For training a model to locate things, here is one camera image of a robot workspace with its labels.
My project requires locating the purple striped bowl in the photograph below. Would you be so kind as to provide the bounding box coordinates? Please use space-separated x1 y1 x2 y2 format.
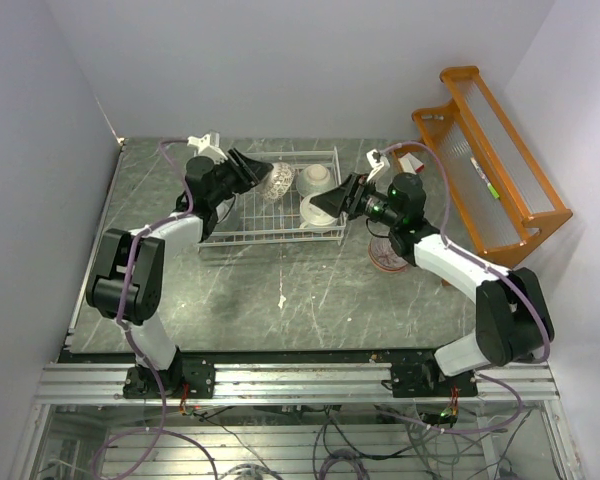
368 237 409 273

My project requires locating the beige patterned bowl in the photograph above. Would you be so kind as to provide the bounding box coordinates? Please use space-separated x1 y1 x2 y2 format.
260 162 295 203

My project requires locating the white red small box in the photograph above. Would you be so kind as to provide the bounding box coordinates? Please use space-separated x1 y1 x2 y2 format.
399 153 424 174

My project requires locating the grey blue bowl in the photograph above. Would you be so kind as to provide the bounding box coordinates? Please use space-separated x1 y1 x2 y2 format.
216 197 241 232

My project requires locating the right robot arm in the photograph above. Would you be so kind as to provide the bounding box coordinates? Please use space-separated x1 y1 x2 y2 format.
310 173 555 396

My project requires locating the white handled bowl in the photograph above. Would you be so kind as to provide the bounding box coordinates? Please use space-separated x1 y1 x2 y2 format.
299 194 337 229

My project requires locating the green patterned bowl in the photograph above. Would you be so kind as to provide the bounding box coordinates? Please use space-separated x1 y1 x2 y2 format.
296 164 336 197

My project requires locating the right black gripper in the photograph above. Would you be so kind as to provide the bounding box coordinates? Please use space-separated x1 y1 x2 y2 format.
311 172 401 229

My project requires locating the orange wooden shelf rack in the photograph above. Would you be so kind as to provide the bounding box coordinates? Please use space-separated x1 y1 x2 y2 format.
389 66 572 267

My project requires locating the white wire dish rack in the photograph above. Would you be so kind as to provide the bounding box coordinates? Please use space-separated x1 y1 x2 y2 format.
199 148 346 248

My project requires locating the aluminium mounting rail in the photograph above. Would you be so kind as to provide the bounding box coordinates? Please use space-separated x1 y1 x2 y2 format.
34 363 559 407

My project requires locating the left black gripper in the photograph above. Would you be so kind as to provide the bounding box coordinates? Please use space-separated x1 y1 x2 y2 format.
209 147 274 208

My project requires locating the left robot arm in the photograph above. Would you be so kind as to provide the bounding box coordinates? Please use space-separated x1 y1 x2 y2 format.
85 149 274 399

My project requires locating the marker pen on shelf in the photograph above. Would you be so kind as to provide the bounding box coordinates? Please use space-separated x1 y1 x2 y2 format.
470 156 500 200

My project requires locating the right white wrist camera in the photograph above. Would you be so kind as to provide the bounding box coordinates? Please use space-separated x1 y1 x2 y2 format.
366 149 390 183

